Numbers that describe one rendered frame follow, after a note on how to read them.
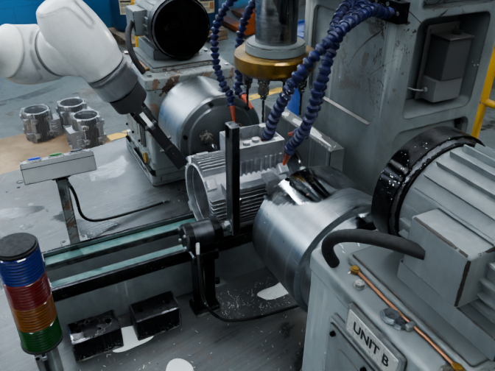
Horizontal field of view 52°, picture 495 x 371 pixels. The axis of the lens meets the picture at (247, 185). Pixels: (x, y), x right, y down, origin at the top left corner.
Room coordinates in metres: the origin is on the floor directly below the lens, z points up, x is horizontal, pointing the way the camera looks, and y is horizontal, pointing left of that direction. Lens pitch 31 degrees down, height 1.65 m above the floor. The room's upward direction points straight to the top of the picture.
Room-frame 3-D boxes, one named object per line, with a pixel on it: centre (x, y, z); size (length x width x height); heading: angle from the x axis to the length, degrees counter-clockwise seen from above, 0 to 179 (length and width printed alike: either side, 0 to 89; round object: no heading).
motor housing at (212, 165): (1.04, 0.03, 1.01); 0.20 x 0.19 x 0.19; 116
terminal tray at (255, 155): (1.06, -0.01, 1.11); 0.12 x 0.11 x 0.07; 116
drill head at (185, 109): (1.38, 0.14, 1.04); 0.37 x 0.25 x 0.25; 27
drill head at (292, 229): (0.77, -0.17, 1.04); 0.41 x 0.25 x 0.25; 27
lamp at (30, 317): (0.56, 0.32, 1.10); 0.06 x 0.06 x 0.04
